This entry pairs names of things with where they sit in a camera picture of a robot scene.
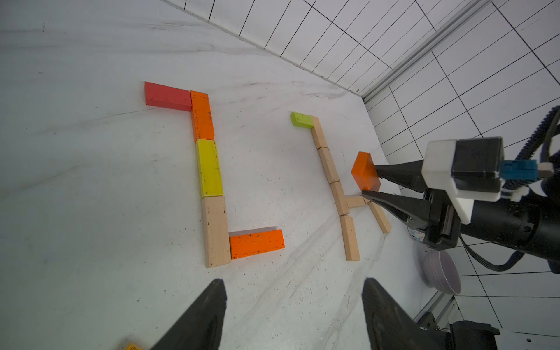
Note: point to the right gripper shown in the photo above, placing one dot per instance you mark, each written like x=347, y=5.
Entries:
x=436, y=216

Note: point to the long orange block bottom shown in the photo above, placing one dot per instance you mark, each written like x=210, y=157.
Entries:
x=364, y=173

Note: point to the lilac bowl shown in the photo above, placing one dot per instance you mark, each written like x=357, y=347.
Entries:
x=441, y=273

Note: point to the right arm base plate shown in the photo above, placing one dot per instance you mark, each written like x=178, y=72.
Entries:
x=464, y=335

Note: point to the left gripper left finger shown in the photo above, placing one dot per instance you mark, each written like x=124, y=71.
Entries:
x=201, y=326

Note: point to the red wooden block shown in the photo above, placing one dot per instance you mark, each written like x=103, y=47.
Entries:
x=167, y=97

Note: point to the natural block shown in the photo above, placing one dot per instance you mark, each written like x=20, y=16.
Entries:
x=216, y=235
x=339, y=198
x=328, y=165
x=355, y=201

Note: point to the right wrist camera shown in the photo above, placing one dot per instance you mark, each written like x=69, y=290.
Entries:
x=470, y=170

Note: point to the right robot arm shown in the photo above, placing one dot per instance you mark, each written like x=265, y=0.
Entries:
x=527, y=227

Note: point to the aluminium mounting rail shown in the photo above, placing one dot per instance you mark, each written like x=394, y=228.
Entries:
x=439, y=313

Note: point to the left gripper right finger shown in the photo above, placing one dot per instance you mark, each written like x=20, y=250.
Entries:
x=389, y=326

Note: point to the patterned red blue plate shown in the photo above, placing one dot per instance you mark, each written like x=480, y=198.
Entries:
x=417, y=235

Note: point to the yellow-green block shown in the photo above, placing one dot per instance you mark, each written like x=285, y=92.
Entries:
x=209, y=168

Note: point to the yellow-orange wooden block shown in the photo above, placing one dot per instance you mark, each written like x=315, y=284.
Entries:
x=128, y=345

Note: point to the orange block diagonal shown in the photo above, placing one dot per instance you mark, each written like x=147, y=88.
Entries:
x=201, y=116

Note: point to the natural block diagonal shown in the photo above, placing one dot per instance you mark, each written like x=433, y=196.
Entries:
x=380, y=216
x=350, y=238
x=318, y=134

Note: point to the lime green block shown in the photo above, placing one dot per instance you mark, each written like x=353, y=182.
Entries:
x=301, y=120

